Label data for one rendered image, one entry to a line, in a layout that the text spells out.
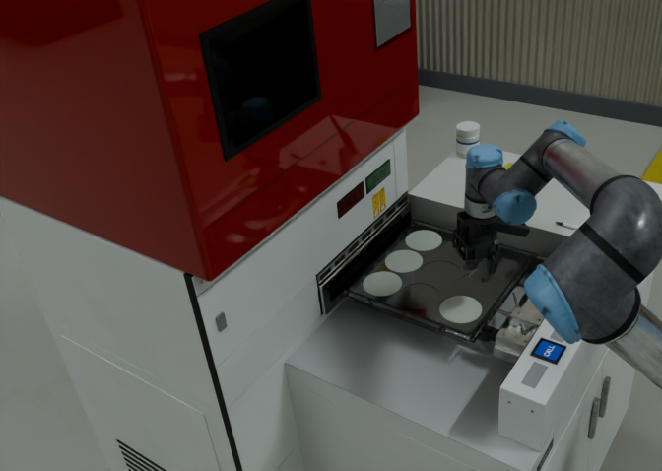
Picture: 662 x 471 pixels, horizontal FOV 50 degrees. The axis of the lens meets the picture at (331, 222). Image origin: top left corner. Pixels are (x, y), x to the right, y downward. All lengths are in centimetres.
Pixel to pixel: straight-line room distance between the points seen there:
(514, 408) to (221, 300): 63
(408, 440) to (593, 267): 75
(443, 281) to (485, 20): 321
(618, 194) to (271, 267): 80
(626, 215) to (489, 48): 388
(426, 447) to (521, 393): 28
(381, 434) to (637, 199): 87
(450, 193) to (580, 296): 104
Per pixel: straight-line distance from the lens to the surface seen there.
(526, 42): 478
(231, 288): 151
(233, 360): 160
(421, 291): 180
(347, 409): 172
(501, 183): 143
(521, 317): 172
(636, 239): 106
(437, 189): 207
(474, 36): 492
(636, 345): 118
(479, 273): 167
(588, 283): 106
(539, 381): 150
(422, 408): 163
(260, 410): 176
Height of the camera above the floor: 204
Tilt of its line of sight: 33 degrees down
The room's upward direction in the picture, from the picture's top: 7 degrees counter-clockwise
